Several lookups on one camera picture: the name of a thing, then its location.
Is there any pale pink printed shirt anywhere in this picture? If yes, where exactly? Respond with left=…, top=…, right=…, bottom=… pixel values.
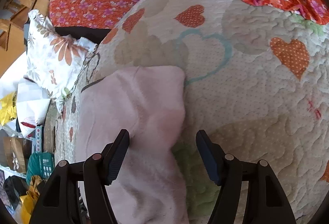
left=75, top=66, right=189, bottom=223

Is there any teal packaging box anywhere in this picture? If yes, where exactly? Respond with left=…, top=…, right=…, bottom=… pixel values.
left=26, top=152, right=55, bottom=185

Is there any brown cardboard box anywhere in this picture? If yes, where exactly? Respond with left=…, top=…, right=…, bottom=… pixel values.
left=3, top=137, right=32, bottom=174

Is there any light blue paint set box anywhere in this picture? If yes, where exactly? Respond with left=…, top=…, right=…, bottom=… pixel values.
left=32, top=126, right=44, bottom=153

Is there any quilted heart pattern bedspread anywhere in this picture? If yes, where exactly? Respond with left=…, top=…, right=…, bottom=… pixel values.
left=46, top=0, right=328, bottom=223

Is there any white paper shopping bag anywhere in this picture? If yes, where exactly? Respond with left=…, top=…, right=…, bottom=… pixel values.
left=16, top=78, right=51, bottom=138

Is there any yellow plastic bag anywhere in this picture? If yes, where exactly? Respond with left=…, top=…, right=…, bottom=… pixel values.
left=0, top=91, right=17, bottom=126

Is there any white floral pillow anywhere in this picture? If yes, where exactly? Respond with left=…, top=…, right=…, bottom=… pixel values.
left=27, top=9, right=96, bottom=112

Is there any wooden spindle headboard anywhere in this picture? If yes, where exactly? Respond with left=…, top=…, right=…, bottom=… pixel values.
left=0, top=0, right=64, bottom=78

